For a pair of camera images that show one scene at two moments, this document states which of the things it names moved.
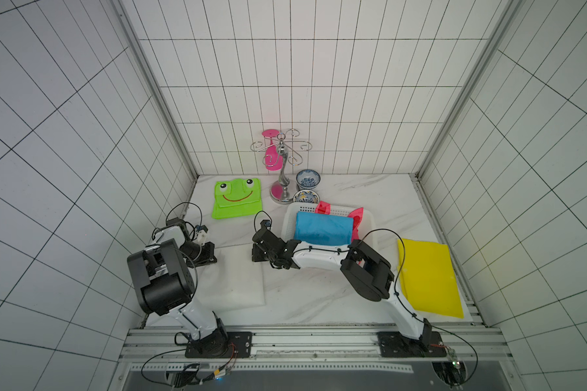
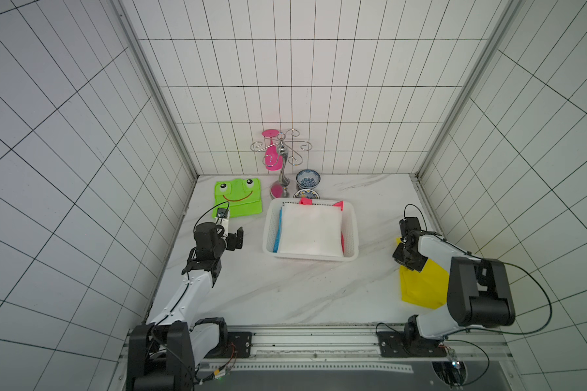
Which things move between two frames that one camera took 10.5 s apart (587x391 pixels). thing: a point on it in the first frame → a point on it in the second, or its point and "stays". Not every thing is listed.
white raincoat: (233, 282) → (311, 230)
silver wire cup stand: (283, 149) stays
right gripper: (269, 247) → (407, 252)
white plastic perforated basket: (368, 231) → (350, 230)
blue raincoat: (324, 229) → (276, 243)
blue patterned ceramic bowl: (307, 179) stays
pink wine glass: (274, 161) stays
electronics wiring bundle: (186, 376) stays
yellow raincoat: (429, 278) stays
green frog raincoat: (236, 197) stays
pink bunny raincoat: (324, 208) → (306, 201)
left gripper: (206, 257) → (231, 238)
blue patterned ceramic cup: (306, 196) stays
